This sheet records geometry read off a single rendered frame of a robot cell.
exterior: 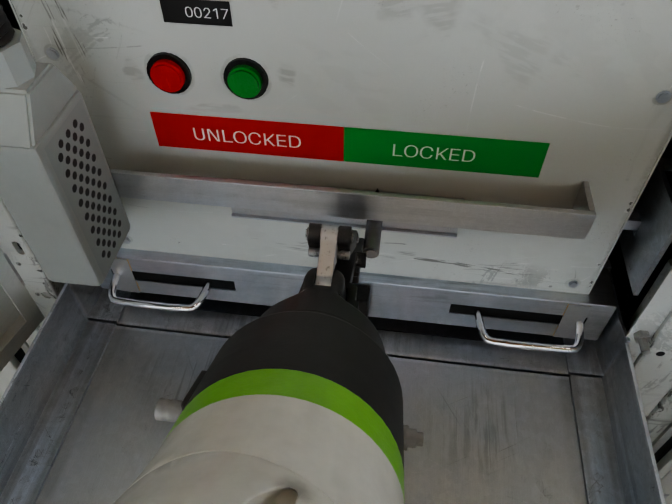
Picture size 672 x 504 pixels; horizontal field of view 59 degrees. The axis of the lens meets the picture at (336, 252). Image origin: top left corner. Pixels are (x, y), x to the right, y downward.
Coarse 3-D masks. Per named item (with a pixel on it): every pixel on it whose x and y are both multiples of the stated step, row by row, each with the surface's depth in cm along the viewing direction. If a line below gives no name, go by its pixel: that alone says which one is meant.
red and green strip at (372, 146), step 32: (160, 128) 49; (192, 128) 49; (224, 128) 48; (256, 128) 48; (288, 128) 48; (320, 128) 47; (352, 128) 47; (352, 160) 49; (384, 160) 49; (416, 160) 48; (448, 160) 48; (480, 160) 48; (512, 160) 47
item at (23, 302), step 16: (0, 256) 58; (0, 272) 58; (16, 272) 60; (0, 288) 63; (16, 288) 61; (0, 304) 63; (16, 304) 62; (32, 304) 64; (0, 320) 64; (16, 320) 66; (32, 320) 65; (0, 336) 64; (16, 336) 63; (0, 352) 61; (0, 368) 62
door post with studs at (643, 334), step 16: (656, 288) 56; (640, 304) 59; (656, 304) 52; (640, 320) 54; (656, 320) 53; (640, 336) 55; (656, 336) 55; (640, 352) 57; (656, 352) 56; (640, 368) 59; (656, 368) 58; (640, 384) 61; (656, 384) 60; (656, 400) 63
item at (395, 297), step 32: (128, 256) 61; (160, 256) 61; (192, 256) 61; (160, 288) 65; (192, 288) 64; (224, 288) 63; (256, 288) 62; (288, 288) 62; (384, 288) 60; (416, 288) 59; (448, 288) 59; (480, 288) 59; (512, 288) 59; (608, 288) 59; (416, 320) 63; (448, 320) 62; (512, 320) 61; (544, 320) 60; (608, 320) 59
